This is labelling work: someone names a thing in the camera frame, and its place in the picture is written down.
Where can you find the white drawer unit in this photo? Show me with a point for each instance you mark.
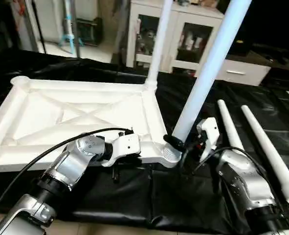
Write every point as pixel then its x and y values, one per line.
pixel 242 73

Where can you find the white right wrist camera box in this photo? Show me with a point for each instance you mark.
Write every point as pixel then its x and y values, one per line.
pixel 208 129

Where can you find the white plastic table leg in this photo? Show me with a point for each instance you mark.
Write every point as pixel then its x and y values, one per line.
pixel 266 142
pixel 208 73
pixel 228 122
pixel 159 44

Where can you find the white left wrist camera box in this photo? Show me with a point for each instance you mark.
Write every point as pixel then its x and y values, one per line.
pixel 127 144

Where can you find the light blue stand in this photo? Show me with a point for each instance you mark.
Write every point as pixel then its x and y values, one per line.
pixel 68 24

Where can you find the black work mat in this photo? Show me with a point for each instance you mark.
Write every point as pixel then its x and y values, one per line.
pixel 183 196

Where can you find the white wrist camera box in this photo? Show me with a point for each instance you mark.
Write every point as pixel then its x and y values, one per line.
pixel 208 129
pixel 127 144

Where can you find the white plastic table top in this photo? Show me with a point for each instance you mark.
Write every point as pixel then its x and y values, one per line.
pixel 61 112

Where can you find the white glass door cabinet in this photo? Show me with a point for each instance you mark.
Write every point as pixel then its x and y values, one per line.
pixel 188 44

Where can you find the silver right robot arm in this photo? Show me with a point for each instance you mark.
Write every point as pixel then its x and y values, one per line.
pixel 242 181

